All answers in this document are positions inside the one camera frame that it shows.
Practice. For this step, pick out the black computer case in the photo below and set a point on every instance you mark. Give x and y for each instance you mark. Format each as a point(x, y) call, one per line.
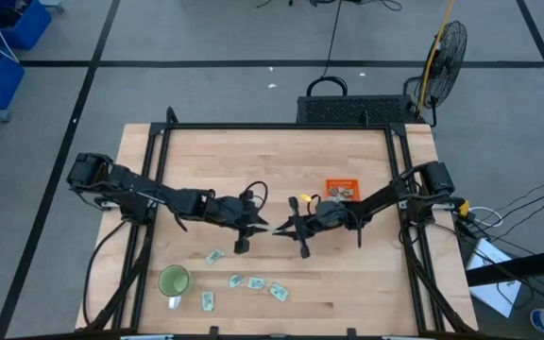
point(352, 111)

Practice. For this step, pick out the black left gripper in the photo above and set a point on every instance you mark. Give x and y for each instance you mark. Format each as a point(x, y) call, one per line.
point(248, 203)

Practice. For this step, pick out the white paper box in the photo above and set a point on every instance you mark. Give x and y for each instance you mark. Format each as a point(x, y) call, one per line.
point(494, 293)

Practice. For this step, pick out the black metal beam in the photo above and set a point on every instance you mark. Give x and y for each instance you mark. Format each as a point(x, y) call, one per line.
point(527, 266)

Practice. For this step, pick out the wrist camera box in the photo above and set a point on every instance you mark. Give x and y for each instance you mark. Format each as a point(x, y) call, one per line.
point(332, 211)
point(230, 207)

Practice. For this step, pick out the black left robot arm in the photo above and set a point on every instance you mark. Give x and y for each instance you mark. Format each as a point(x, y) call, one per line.
point(125, 181)

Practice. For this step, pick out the black floor fan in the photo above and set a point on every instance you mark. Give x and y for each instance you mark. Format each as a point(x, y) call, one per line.
point(444, 61)

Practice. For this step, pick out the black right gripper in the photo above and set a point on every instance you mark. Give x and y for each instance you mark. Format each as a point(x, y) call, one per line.
point(302, 226)

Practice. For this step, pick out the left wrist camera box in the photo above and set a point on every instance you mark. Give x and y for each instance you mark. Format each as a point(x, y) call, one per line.
point(230, 207)

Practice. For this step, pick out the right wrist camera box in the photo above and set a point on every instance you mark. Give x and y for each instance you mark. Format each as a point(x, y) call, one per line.
point(332, 211)

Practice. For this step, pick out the black metal table frame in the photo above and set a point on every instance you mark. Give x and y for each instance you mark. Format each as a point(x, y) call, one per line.
point(272, 126)

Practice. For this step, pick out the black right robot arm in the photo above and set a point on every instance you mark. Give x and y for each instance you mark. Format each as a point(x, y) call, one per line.
point(385, 193)

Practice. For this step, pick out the green plastic cup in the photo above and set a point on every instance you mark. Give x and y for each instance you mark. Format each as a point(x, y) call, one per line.
point(174, 281)

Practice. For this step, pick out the orange plastic basket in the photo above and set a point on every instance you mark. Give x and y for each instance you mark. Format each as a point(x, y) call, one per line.
point(343, 182)

